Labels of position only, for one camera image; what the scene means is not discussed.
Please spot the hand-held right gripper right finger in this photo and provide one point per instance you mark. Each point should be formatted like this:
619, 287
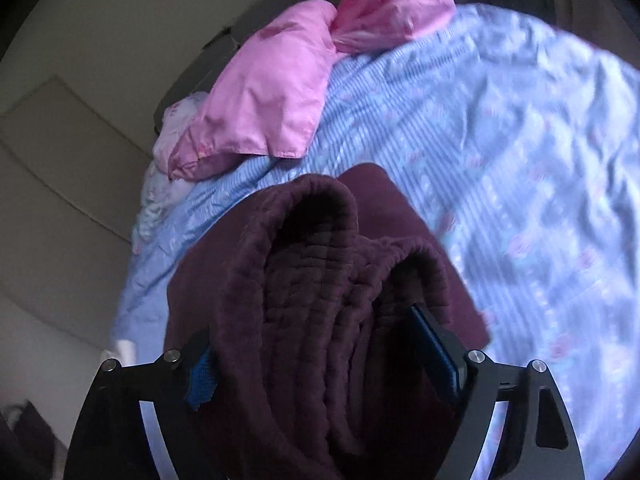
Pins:
440, 350

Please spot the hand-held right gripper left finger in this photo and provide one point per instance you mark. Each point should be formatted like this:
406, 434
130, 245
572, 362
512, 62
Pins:
202, 380

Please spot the maroon fleece pants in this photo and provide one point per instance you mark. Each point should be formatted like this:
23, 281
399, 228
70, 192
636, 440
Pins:
310, 310

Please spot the cream folded garment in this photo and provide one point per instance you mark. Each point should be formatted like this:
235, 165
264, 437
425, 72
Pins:
124, 351

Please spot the white floral crumpled sheet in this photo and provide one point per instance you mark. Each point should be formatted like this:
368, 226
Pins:
157, 200

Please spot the dark cloth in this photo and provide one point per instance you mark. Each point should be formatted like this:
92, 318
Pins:
25, 440

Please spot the blue striped floral bed sheet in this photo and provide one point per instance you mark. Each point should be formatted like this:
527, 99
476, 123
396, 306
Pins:
500, 160

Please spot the cream louvred wardrobe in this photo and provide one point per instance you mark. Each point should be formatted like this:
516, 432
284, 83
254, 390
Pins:
50, 185

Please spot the pale pink floral pillow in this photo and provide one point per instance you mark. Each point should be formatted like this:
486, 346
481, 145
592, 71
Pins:
182, 120

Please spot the large pink pillow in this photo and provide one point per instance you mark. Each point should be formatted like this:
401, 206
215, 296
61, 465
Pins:
260, 90

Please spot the small pink pillow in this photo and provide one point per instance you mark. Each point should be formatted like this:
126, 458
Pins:
390, 5

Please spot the grey padded headboard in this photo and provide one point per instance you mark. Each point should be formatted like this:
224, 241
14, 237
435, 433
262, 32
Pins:
250, 27

